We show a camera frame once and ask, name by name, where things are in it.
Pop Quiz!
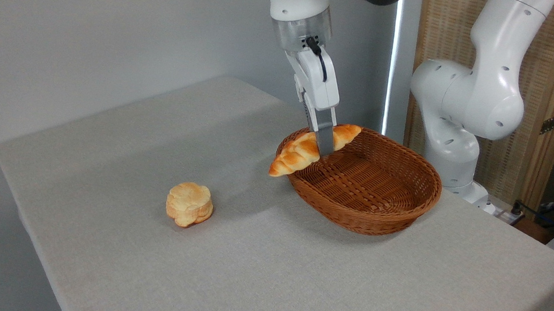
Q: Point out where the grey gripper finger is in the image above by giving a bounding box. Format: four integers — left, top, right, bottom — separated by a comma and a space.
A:
298, 90, 317, 130
307, 104, 339, 159

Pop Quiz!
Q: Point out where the braided golden bread loaf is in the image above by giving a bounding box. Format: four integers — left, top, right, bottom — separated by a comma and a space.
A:
268, 118, 363, 185

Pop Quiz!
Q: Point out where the black floor cable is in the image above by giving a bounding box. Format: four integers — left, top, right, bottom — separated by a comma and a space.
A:
509, 199, 554, 234

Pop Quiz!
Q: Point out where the brown woven wicker basket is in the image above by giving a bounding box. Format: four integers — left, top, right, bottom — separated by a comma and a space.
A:
270, 119, 447, 241

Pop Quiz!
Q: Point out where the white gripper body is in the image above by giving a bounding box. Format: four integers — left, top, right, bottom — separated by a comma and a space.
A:
281, 46, 345, 113

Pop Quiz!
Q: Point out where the round pale bread bun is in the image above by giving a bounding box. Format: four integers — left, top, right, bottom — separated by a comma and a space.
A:
164, 180, 216, 230

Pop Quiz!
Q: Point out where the grey tablecloth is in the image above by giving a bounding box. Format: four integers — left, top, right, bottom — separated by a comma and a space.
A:
0, 56, 554, 311

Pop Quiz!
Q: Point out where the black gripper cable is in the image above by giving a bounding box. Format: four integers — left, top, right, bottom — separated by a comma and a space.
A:
303, 36, 331, 83

